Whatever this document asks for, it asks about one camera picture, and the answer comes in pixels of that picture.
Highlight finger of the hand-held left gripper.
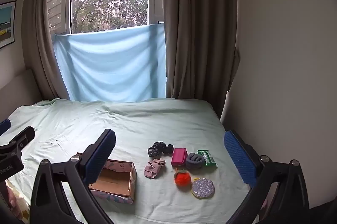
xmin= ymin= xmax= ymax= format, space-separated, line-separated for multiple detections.
xmin=0 ymin=126 xmax=35 ymax=155
xmin=0 ymin=119 xmax=11 ymax=136

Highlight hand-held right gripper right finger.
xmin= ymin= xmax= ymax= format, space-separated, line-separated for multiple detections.
xmin=223 ymin=130 xmax=310 ymax=224

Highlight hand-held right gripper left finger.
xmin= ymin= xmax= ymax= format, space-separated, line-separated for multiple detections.
xmin=30 ymin=129 xmax=116 ymax=224

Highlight cardboard box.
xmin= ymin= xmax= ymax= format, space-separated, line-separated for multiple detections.
xmin=88 ymin=152 xmax=137 ymax=205

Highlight grey fuzzy socks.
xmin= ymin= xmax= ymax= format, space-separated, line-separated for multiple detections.
xmin=185 ymin=152 xmax=205 ymax=171

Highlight round glitter disc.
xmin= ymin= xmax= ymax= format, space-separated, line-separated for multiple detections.
xmin=191 ymin=178 xmax=216 ymax=199

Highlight dark patterned cloth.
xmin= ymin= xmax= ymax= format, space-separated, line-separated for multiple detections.
xmin=147 ymin=141 xmax=167 ymax=157

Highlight pink zipper pouch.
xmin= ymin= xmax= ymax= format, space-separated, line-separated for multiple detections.
xmin=171 ymin=148 xmax=188 ymax=166

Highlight orange pompom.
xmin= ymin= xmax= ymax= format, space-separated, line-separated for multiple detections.
xmin=173 ymin=169 xmax=191 ymax=189

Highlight floral blanket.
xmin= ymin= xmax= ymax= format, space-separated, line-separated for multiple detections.
xmin=5 ymin=179 xmax=31 ymax=222

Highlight green wet wipes pack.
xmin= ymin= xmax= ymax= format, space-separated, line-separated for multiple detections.
xmin=197 ymin=149 xmax=218 ymax=168

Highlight light blue hanging cloth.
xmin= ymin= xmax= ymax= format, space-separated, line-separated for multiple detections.
xmin=53 ymin=24 xmax=167 ymax=103

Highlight wall poster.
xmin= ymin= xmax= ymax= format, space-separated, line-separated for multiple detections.
xmin=0 ymin=0 xmax=17 ymax=49

